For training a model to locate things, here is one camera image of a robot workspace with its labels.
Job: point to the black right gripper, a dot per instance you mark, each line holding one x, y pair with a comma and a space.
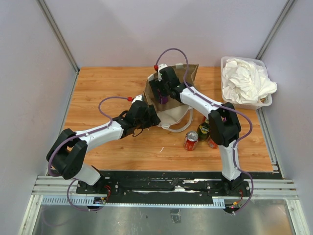
155, 84

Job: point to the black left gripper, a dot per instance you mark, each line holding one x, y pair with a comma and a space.
152, 121

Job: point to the purple soda can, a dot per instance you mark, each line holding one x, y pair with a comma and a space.
163, 99

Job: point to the pink patterned canvas bag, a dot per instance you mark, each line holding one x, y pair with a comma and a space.
172, 112

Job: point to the red soda can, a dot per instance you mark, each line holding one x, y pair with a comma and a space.
190, 141

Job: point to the dark glass bottle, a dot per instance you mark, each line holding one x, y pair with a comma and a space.
203, 130

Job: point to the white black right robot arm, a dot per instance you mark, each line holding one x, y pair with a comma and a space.
223, 122

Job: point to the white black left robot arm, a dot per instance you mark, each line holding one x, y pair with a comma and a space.
68, 152

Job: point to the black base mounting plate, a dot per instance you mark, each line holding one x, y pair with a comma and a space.
162, 186

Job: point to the white crumpled cloth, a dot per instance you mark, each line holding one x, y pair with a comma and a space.
249, 80

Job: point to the white plastic basket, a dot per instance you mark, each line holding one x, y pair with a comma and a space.
244, 80

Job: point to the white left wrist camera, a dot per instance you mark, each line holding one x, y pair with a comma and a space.
136, 98

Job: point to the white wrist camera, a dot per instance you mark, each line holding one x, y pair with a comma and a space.
158, 69
136, 98

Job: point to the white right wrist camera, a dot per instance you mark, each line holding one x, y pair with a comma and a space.
158, 69

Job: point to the white slotted cable duct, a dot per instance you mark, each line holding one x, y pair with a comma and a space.
92, 201

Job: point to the front aluminium frame rails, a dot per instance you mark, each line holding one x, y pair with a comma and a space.
48, 185

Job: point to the aluminium frame rail left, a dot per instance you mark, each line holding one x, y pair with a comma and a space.
57, 33

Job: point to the aluminium frame rail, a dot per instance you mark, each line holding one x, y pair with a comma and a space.
287, 8
57, 33

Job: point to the aluminium frame rail right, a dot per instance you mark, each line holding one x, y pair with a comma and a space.
287, 8

